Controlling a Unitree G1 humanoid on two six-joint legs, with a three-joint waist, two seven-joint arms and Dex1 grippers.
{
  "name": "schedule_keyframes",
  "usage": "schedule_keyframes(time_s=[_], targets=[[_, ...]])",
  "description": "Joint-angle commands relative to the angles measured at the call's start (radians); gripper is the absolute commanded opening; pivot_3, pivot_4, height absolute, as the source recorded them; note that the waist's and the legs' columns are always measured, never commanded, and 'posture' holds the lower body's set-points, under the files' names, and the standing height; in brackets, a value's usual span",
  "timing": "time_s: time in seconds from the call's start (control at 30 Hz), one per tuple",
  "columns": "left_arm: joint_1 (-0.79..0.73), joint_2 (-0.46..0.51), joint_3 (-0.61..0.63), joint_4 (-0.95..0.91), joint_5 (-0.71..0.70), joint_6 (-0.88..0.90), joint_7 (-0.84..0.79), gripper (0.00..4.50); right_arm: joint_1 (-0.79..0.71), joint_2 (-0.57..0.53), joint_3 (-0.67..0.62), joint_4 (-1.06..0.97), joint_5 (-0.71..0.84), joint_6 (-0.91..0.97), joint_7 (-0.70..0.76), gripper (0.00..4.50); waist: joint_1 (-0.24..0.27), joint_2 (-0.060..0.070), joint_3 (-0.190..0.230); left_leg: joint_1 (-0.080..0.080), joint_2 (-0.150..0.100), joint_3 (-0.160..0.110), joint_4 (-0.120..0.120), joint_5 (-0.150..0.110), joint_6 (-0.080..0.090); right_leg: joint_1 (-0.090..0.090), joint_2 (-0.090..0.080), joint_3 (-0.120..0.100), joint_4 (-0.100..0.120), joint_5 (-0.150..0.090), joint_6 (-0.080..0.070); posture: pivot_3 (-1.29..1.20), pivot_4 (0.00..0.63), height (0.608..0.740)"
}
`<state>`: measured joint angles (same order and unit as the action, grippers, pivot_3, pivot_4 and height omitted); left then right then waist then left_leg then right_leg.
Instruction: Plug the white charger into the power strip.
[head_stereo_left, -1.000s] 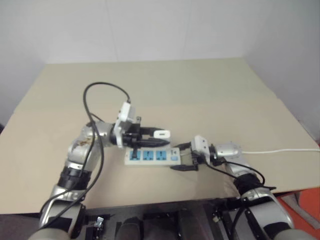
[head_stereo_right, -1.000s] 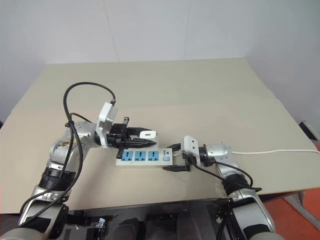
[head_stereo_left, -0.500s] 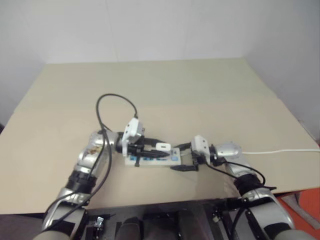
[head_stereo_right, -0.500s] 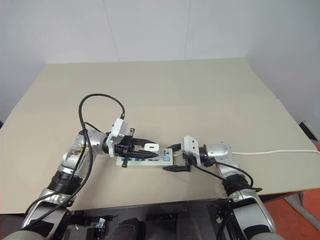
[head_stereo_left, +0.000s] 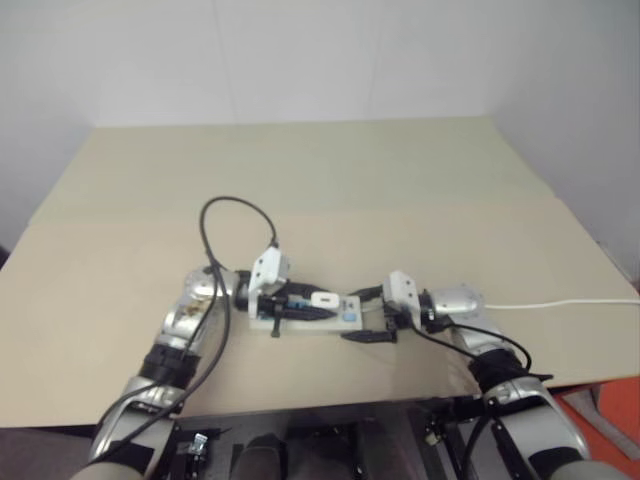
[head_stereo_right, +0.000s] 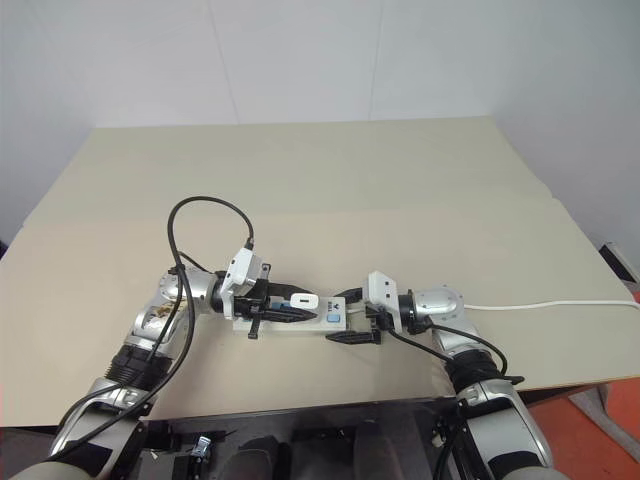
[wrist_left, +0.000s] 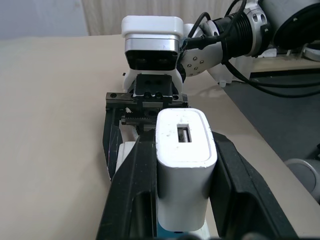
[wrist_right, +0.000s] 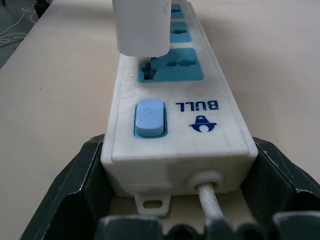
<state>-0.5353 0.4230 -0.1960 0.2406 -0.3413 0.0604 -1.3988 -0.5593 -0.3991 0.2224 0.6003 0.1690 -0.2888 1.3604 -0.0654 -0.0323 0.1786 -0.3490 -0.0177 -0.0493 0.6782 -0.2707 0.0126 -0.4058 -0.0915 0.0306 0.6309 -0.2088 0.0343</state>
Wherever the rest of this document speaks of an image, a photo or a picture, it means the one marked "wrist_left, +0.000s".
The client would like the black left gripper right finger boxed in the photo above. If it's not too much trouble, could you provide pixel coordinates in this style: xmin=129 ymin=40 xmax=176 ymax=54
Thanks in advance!
xmin=211 ymin=131 xmax=299 ymax=240

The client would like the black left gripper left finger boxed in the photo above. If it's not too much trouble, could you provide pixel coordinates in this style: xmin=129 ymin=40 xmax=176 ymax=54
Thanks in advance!
xmin=96 ymin=129 xmax=158 ymax=240

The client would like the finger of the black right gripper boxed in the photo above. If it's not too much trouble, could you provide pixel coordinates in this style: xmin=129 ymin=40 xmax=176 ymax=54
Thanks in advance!
xmin=101 ymin=108 xmax=124 ymax=180

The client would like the white USB charger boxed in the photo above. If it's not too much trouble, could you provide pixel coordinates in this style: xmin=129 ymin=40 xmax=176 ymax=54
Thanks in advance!
xmin=154 ymin=107 xmax=218 ymax=232

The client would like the white round object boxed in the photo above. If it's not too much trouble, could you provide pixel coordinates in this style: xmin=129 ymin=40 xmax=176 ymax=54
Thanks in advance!
xmin=301 ymin=41 xmax=320 ymax=61

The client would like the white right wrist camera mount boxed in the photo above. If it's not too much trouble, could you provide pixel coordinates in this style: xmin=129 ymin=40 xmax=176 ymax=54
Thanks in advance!
xmin=121 ymin=15 xmax=186 ymax=91

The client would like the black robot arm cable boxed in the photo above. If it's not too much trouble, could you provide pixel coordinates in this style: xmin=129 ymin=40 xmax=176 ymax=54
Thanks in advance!
xmin=185 ymin=0 xmax=320 ymax=97

